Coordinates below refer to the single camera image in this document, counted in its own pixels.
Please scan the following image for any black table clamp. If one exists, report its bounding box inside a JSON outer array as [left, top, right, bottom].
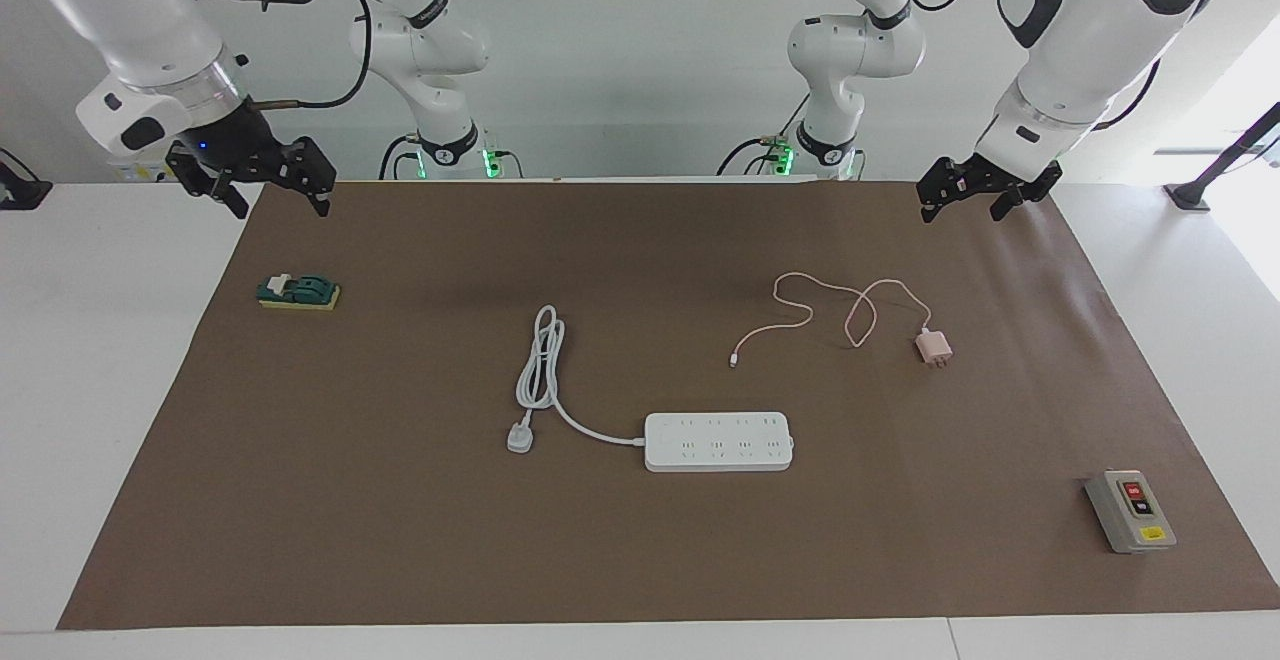
[[0, 147, 54, 212]]

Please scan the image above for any white power cord with plug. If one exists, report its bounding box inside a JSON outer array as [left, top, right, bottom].
[[505, 304, 649, 456]]

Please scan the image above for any brown table mat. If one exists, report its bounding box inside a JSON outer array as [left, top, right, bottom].
[[57, 180, 1280, 631]]

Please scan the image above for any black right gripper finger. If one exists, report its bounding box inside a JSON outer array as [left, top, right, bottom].
[[164, 144, 250, 220], [279, 136, 338, 219]]

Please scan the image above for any grey on-off switch box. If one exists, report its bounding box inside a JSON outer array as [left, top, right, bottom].
[[1084, 468, 1179, 555]]

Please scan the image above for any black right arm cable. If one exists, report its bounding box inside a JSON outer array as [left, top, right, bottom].
[[245, 0, 374, 110]]

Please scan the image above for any green circuit board module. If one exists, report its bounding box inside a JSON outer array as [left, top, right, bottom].
[[255, 273, 343, 313]]

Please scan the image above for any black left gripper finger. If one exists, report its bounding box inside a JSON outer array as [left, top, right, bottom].
[[917, 156, 977, 225], [989, 164, 1064, 222]]

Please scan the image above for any white box with yellow label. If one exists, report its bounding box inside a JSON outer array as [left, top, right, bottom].
[[108, 159, 179, 185]]

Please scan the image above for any pink wall charger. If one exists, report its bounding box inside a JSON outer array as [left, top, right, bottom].
[[914, 329, 955, 372]]

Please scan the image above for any white power strip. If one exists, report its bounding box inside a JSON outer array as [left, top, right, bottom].
[[643, 411, 797, 474]]

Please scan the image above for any black base cable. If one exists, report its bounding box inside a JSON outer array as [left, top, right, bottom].
[[714, 90, 813, 179], [378, 133, 423, 182]]

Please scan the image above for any pink charging cable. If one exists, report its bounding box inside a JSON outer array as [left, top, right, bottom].
[[729, 272, 934, 370]]

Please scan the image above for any black camera stand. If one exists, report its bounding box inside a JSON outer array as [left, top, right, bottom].
[[1164, 100, 1280, 212]]

